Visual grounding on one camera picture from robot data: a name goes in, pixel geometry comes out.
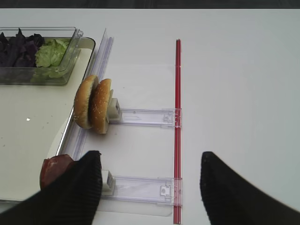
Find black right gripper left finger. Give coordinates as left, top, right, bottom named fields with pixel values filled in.
left=0, top=150, right=102, bottom=225

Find clear pusher track with bun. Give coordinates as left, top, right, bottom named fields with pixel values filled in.
left=107, top=98, right=181, bottom=128

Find purple lettuce leaves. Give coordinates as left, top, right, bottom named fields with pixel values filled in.
left=0, top=29, right=45, bottom=68

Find white serving tray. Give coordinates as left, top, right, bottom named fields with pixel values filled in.
left=0, top=37, right=96, bottom=202

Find red meat slices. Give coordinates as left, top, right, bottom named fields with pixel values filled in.
left=39, top=154, right=75, bottom=189

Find bun half behind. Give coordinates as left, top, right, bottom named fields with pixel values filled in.
left=73, top=75, right=98, bottom=129

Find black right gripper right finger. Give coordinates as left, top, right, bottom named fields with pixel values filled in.
left=200, top=151, right=300, bottom=225

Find red rail right side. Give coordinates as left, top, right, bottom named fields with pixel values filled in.
left=173, top=39, right=182, bottom=225

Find clear plastic salad container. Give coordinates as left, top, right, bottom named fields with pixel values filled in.
left=0, top=27, right=83, bottom=85

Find sesame bun top half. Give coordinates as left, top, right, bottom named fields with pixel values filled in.
left=90, top=78, right=112, bottom=134

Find clear pusher track with meat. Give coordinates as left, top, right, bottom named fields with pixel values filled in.
left=102, top=170, right=182, bottom=206

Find green lettuce leaves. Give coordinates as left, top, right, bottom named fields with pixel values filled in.
left=31, top=38, right=70, bottom=83

